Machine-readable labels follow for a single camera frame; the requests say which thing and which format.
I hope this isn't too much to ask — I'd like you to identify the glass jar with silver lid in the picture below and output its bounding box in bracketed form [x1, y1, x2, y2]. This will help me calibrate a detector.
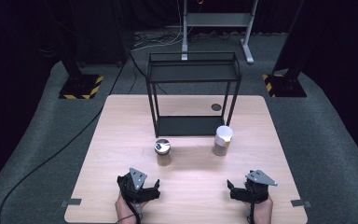
[154, 138, 172, 167]

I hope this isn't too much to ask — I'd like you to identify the person's right hand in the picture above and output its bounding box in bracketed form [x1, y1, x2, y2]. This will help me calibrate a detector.
[243, 197, 274, 224]

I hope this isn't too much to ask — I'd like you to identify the right hand-held gripper cable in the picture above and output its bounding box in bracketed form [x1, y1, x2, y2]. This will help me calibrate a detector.
[246, 186, 258, 224]

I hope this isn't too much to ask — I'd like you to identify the bundle of floor cables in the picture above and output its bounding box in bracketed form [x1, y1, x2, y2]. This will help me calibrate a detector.
[130, 29, 185, 52]

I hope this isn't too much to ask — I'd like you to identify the grey tape strip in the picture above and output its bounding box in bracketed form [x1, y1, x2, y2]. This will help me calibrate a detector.
[290, 199, 312, 208]
[60, 198, 83, 208]

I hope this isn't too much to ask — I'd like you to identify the long black floor cable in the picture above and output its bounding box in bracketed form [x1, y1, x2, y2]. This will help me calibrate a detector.
[0, 55, 129, 224]

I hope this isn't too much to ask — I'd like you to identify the person's left hand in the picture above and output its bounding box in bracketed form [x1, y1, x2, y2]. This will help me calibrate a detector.
[115, 199, 148, 224]

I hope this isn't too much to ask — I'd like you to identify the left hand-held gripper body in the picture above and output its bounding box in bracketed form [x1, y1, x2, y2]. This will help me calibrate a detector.
[117, 167, 155, 205]

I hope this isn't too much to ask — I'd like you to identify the jar with white lid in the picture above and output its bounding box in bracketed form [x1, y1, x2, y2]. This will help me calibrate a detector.
[212, 125, 234, 157]

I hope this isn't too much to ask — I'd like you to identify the left hand-held gripper cable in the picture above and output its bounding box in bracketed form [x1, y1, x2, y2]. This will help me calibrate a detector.
[117, 176, 144, 224]

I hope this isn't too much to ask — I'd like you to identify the hand-held gripper cable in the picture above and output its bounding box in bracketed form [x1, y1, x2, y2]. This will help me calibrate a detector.
[246, 186, 258, 224]
[117, 176, 144, 224]

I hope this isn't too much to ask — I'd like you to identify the grey metal stand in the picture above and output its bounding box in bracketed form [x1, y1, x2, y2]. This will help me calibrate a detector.
[180, 0, 259, 65]

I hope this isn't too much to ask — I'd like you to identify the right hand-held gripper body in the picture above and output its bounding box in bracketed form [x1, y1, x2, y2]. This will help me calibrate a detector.
[243, 169, 278, 203]

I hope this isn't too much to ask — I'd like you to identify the black stand with striped base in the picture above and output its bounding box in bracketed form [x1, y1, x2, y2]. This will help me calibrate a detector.
[262, 0, 308, 98]
[45, 0, 104, 100]

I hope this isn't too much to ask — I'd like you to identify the black metal shelf rack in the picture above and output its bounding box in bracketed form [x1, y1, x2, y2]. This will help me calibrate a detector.
[145, 50, 242, 139]

